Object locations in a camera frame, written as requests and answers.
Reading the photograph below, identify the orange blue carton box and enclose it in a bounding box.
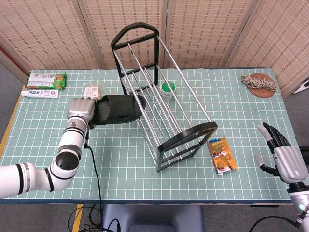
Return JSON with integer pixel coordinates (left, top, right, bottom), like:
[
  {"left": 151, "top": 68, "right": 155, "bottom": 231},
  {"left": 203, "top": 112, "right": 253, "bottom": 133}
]
[{"left": 206, "top": 137, "right": 237, "bottom": 177}]

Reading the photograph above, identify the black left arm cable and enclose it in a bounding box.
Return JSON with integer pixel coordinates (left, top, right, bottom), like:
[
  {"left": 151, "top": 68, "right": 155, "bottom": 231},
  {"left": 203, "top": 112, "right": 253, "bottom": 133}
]
[{"left": 83, "top": 129, "right": 121, "bottom": 232}]

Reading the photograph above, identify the white cup with green lid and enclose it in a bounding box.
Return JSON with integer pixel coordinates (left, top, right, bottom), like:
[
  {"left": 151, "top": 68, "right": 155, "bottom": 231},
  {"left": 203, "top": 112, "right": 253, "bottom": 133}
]
[{"left": 161, "top": 81, "right": 176, "bottom": 102}]

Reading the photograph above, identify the round brown woven coaster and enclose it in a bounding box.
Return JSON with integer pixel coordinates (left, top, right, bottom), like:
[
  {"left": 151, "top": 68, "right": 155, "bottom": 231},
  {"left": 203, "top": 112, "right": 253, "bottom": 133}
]
[{"left": 248, "top": 73, "right": 276, "bottom": 99}]

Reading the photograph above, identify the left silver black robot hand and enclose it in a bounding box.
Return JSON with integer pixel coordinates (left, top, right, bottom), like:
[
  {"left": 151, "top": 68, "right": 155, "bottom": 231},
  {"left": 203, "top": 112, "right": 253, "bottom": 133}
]
[{"left": 67, "top": 97, "right": 97, "bottom": 129}]

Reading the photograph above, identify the bamboo folding screen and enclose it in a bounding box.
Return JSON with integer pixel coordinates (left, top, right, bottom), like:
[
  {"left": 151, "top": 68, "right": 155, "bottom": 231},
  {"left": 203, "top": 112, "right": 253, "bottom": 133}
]
[{"left": 0, "top": 0, "right": 309, "bottom": 97}]

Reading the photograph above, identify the clear bag of snacks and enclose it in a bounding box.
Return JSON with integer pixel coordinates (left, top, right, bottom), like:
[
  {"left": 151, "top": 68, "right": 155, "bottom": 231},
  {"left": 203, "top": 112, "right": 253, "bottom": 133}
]
[{"left": 84, "top": 82, "right": 104, "bottom": 100}]

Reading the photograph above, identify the twisted rope bundle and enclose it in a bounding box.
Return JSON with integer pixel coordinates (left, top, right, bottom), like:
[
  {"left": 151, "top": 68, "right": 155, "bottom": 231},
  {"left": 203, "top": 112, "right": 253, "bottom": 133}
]
[{"left": 240, "top": 74, "right": 277, "bottom": 92}]

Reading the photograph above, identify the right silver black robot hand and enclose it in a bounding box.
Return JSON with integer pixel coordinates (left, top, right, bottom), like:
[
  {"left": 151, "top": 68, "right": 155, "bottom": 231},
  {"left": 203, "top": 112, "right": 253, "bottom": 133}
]
[{"left": 255, "top": 122, "right": 302, "bottom": 184}]

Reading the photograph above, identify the blue grey chair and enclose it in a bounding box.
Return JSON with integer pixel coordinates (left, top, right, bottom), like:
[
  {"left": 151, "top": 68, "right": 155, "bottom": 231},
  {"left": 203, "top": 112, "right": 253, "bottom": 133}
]
[{"left": 100, "top": 204, "right": 205, "bottom": 232}]

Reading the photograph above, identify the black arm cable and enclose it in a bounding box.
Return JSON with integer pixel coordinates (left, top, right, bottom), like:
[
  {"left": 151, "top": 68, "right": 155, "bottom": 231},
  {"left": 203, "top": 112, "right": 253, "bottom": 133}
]
[
  {"left": 83, "top": 129, "right": 121, "bottom": 232},
  {"left": 248, "top": 215, "right": 301, "bottom": 232}
]

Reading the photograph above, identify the green snack package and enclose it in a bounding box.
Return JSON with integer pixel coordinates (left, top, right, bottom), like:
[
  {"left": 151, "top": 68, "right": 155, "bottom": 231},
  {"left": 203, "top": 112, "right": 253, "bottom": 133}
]
[{"left": 25, "top": 72, "right": 67, "bottom": 90}]

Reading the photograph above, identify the white toothpaste box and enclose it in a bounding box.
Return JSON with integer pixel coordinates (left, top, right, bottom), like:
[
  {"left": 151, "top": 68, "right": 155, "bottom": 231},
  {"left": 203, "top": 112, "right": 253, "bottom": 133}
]
[{"left": 21, "top": 89, "right": 59, "bottom": 99}]

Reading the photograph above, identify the white device on floor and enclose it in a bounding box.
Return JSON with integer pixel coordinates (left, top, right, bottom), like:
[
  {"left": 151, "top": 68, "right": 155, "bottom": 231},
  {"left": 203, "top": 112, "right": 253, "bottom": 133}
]
[{"left": 292, "top": 79, "right": 309, "bottom": 95}]

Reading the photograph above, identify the black floor cable bundle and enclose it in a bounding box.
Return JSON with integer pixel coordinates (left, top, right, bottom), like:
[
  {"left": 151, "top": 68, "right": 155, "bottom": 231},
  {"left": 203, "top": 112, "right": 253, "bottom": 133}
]
[{"left": 67, "top": 204, "right": 104, "bottom": 232}]

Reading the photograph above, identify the black rubber slipper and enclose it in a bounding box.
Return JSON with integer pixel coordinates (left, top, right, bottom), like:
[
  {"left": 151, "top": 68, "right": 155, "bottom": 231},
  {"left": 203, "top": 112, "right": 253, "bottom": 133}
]
[{"left": 91, "top": 94, "right": 147, "bottom": 126}]

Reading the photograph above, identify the black chrome shoe rack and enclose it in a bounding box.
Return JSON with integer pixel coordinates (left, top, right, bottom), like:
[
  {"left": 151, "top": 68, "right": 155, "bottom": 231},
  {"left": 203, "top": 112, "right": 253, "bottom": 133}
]
[{"left": 111, "top": 22, "right": 219, "bottom": 174}]

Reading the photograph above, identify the green checked tablecloth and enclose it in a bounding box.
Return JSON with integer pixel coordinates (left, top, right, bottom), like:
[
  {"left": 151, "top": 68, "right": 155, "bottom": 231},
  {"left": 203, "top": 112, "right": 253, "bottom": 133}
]
[{"left": 0, "top": 67, "right": 305, "bottom": 205}]

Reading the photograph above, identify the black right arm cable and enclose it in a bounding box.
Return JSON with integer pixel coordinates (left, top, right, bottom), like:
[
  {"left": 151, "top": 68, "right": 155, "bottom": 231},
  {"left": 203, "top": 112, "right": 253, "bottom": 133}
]
[{"left": 248, "top": 215, "right": 301, "bottom": 232}]

